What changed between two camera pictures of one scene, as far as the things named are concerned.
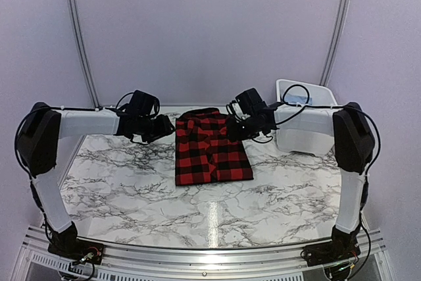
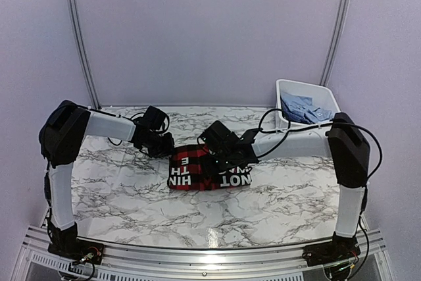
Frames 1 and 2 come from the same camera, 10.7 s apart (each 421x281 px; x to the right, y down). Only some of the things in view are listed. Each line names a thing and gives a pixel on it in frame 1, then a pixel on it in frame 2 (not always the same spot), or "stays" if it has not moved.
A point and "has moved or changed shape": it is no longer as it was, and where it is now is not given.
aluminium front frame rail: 35,263 stays
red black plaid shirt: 204,152 has moved or changed shape
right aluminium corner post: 343,8 stays
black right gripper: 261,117 to 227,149
